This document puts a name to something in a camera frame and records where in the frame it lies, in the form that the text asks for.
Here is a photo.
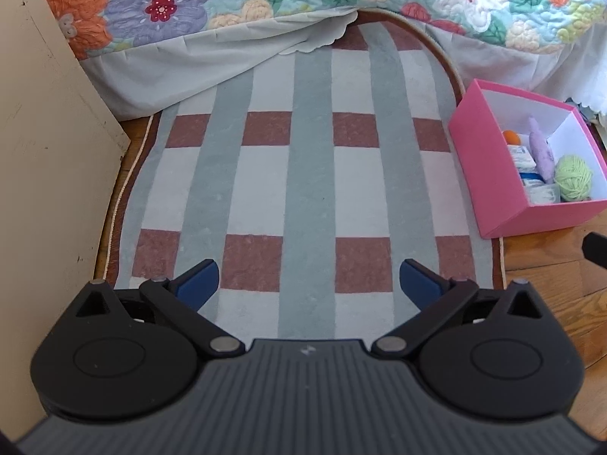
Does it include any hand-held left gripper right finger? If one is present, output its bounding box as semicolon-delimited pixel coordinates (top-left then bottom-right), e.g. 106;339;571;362
371;260;546;357

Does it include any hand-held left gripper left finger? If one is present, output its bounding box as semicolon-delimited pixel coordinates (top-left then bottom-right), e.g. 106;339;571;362
71;260;246;357

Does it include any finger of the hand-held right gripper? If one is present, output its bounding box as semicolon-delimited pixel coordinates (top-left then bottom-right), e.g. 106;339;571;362
582;231;607;266

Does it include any green yarn ball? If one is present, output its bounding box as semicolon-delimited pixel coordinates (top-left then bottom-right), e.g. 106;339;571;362
555;154;594;202

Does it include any clear box of floss picks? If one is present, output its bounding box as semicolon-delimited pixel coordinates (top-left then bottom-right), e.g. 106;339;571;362
524;182;563;206

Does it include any purple plush toy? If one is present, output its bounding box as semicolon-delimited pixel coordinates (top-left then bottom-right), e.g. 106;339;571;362
527;118;557;183

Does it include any white tissue packet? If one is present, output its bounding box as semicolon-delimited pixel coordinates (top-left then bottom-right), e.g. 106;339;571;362
507;144;539;172

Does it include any pink cardboard box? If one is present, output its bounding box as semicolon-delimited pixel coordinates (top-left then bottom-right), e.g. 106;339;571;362
448;79;607;240

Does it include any checked rug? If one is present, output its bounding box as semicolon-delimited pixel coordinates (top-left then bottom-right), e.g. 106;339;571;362
95;9;506;342

